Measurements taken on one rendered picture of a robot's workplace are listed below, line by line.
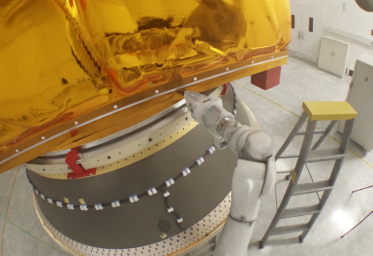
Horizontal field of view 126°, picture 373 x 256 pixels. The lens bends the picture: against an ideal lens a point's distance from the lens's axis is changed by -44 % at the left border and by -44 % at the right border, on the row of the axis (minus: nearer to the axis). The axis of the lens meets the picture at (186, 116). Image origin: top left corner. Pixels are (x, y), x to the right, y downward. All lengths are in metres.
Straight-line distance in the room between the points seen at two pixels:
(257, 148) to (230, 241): 0.20
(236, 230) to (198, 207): 0.48
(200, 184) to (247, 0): 0.79
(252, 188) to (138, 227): 0.59
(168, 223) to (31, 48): 0.83
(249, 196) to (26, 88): 0.63
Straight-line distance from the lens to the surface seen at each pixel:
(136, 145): 0.57
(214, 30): 0.61
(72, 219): 0.94
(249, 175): 0.32
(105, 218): 0.80
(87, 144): 0.62
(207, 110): 0.48
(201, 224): 0.88
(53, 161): 0.72
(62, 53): 0.52
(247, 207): 0.34
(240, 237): 0.38
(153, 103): 0.62
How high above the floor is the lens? 2.06
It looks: 35 degrees down
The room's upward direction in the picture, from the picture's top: 10 degrees counter-clockwise
